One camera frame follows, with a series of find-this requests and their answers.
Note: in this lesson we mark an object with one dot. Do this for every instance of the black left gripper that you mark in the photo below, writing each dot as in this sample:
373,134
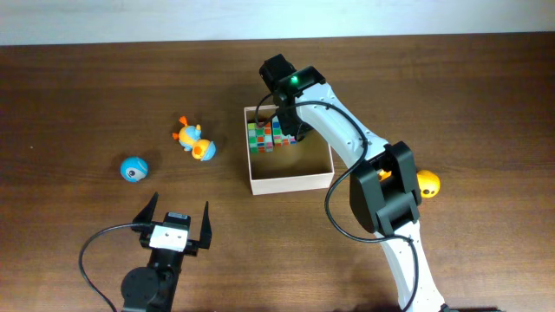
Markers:
192,246

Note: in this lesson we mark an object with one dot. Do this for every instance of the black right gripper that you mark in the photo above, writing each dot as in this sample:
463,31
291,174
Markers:
290,126

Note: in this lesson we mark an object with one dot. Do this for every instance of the rubiks cube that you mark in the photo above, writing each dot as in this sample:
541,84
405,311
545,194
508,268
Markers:
260,139
279,138

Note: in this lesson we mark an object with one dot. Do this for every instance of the beige cardboard box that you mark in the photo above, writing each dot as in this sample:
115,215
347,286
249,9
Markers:
307,165

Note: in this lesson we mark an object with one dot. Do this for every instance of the orange and blue duck toy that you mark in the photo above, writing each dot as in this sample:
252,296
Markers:
189,137

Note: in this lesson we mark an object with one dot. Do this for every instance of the orange pig toy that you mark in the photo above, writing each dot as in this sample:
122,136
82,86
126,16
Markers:
428,183

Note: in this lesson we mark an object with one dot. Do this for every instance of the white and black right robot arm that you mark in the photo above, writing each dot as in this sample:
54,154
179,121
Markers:
390,215

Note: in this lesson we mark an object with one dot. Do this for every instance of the blue ball toy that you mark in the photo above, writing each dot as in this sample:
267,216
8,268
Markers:
134,169

